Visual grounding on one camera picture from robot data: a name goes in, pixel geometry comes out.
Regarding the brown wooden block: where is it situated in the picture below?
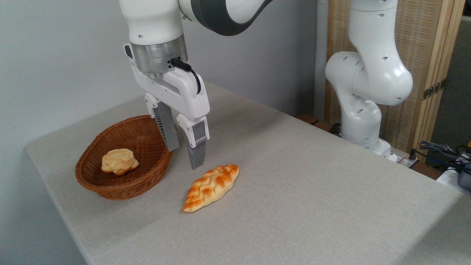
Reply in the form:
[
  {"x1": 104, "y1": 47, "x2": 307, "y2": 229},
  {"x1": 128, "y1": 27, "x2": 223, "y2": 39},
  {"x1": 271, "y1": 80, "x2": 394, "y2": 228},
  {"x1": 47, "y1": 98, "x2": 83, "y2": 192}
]
[
  {"x1": 313, "y1": 121, "x2": 334, "y2": 134},
  {"x1": 296, "y1": 114, "x2": 320, "y2": 126}
]

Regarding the wood and rattan folding screen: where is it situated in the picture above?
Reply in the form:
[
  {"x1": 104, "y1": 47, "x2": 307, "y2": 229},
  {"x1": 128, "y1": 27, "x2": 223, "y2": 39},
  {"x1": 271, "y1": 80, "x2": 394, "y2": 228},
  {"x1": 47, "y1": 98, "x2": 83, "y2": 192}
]
[{"x1": 326, "y1": 0, "x2": 466, "y2": 162}]

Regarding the dark blue cable bundle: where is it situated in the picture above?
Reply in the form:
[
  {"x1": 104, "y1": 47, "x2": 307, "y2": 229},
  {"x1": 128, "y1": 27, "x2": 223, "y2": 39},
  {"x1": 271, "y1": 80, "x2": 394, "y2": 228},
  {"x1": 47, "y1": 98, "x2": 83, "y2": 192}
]
[{"x1": 411, "y1": 141, "x2": 471, "y2": 174}]

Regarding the round pale bread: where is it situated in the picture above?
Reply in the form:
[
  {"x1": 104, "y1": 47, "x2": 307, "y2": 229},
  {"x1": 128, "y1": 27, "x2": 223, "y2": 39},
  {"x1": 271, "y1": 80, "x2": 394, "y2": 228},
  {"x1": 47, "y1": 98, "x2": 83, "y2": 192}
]
[{"x1": 101, "y1": 148, "x2": 139, "y2": 176}]

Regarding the brown wicker basket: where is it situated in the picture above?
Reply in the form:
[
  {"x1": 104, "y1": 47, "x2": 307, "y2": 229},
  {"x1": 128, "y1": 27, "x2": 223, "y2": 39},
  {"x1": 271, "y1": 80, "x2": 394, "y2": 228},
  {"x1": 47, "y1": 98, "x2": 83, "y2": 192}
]
[{"x1": 75, "y1": 115, "x2": 173, "y2": 200}]

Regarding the black metal hinge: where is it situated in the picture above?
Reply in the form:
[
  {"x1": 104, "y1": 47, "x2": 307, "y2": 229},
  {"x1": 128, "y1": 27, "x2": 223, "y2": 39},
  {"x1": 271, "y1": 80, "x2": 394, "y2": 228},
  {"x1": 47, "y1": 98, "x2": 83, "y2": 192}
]
[{"x1": 422, "y1": 79, "x2": 446, "y2": 100}]

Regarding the dark grey partition panel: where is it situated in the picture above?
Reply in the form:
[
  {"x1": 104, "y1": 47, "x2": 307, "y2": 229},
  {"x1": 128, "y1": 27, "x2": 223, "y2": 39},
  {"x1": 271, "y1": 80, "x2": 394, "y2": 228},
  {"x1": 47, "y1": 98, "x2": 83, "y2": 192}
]
[{"x1": 431, "y1": 15, "x2": 471, "y2": 149}]

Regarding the grey box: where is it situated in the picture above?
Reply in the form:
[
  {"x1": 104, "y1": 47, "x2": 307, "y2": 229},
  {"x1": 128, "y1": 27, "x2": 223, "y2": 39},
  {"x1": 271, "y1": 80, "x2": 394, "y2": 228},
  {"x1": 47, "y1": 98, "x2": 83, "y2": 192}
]
[{"x1": 457, "y1": 162, "x2": 471, "y2": 192}]

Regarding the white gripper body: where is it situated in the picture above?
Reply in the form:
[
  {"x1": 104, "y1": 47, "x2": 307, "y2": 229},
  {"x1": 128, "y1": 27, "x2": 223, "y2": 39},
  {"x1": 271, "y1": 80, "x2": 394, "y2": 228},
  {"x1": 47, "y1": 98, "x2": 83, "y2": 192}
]
[{"x1": 124, "y1": 43, "x2": 210, "y2": 120}]

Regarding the braided golden bread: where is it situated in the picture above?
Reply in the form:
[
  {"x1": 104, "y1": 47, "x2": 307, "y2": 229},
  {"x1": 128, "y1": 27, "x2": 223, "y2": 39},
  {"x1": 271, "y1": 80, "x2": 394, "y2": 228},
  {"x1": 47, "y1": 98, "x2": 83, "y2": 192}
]
[{"x1": 182, "y1": 164, "x2": 240, "y2": 213}]

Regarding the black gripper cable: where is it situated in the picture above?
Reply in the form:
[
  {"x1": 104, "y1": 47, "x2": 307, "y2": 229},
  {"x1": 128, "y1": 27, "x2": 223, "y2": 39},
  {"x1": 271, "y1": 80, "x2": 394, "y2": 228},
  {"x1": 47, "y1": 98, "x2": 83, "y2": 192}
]
[{"x1": 171, "y1": 58, "x2": 202, "y2": 95}]

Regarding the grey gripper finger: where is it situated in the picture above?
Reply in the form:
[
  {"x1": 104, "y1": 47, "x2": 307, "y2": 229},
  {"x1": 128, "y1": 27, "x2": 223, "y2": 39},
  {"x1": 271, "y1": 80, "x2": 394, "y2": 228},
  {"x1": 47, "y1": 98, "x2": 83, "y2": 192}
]
[
  {"x1": 176, "y1": 114, "x2": 210, "y2": 170},
  {"x1": 144, "y1": 93, "x2": 180, "y2": 152}
]

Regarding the white power strip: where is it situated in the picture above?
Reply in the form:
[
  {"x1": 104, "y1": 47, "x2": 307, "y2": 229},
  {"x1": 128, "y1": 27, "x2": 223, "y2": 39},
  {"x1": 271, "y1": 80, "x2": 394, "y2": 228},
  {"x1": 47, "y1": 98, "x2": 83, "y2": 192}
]
[{"x1": 386, "y1": 154, "x2": 420, "y2": 168}]

